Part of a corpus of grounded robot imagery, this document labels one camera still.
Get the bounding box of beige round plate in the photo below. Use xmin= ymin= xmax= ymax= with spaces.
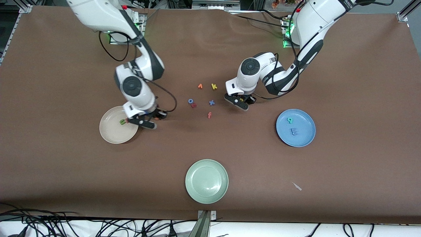
xmin=99 ymin=106 xmax=139 ymax=144

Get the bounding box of blue round plate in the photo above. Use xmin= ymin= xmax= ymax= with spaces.
xmin=276 ymin=109 xmax=316 ymax=147

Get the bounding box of green round plate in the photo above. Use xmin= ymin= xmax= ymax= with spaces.
xmin=185 ymin=159 xmax=229 ymax=204

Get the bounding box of brown table cover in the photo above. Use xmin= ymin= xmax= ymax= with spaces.
xmin=0 ymin=5 xmax=421 ymax=226

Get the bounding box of grey equipment box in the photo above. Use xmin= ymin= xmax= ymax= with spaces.
xmin=192 ymin=0 xmax=240 ymax=10

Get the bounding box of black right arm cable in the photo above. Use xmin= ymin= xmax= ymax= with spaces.
xmin=99 ymin=31 xmax=178 ymax=113

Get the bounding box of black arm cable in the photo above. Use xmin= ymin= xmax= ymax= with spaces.
xmin=99 ymin=31 xmax=178 ymax=113
xmin=255 ymin=0 xmax=393 ymax=100

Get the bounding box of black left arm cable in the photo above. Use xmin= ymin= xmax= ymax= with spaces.
xmin=255 ymin=0 xmax=393 ymax=100

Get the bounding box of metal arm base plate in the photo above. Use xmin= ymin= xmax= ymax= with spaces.
xmin=110 ymin=13 xmax=147 ymax=45
xmin=281 ymin=18 xmax=298 ymax=49

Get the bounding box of black cable on table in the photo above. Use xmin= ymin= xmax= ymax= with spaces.
xmin=230 ymin=12 xmax=290 ymax=30

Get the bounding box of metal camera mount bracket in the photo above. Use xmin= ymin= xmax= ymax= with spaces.
xmin=189 ymin=210 xmax=217 ymax=237

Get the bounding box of black cable tangle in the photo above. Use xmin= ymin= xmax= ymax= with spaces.
xmin=0 ymin=202 xmax=198 ymax=237

